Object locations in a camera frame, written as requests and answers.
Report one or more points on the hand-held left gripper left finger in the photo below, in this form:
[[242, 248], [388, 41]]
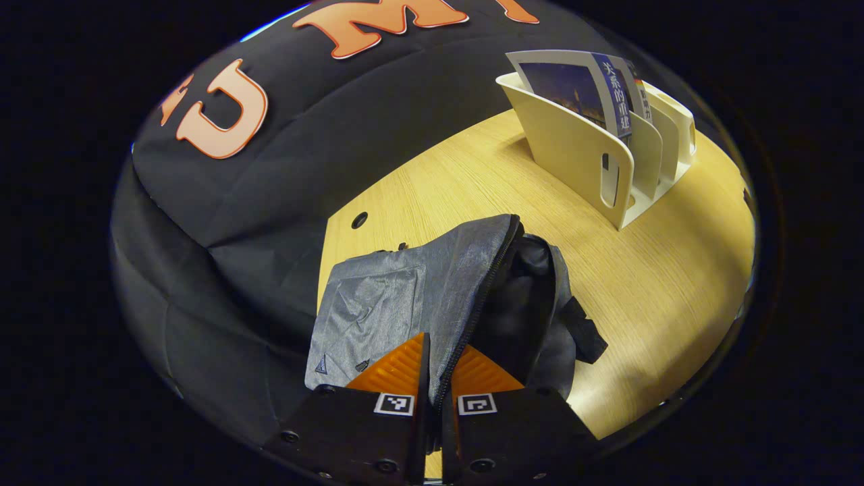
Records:
[[422, 425]]

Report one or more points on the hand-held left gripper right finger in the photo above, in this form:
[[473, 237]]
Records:
[[449, 432]]

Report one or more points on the grey fabric schoolbag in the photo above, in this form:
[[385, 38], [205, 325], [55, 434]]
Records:
[[405, 290]]

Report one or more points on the white plastic bookshelf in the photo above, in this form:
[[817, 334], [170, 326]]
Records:
[[574, 148]]

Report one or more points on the blue cover book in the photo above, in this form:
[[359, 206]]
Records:
[[567, 88]]

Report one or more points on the black round desk grommet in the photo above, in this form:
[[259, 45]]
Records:
[[359, 220]]

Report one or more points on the black backdrop cloth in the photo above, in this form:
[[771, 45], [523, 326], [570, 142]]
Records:
[[270, 202]]

